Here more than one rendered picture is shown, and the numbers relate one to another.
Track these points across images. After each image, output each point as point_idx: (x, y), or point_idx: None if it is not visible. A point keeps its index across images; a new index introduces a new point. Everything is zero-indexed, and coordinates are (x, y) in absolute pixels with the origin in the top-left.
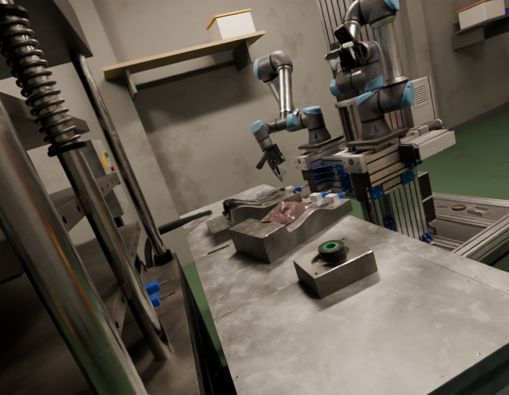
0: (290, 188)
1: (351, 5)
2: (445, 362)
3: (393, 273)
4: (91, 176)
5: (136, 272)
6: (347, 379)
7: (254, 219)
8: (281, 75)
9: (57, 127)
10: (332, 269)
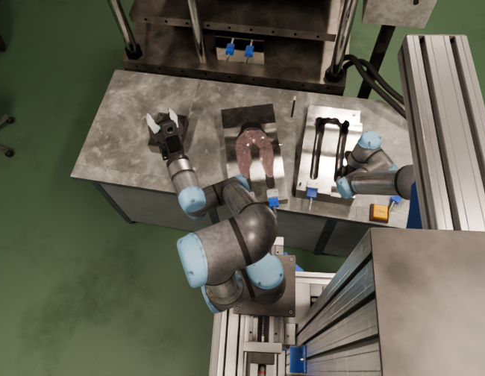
0: (307, 182)
1: (249, 215)
2: (97, 124)
3: (142, 154)
4: None
5: (192, 24)
6: (120, 101)
7: (264, 122)
8: (394, 170)
9: None
10: (155, 121)
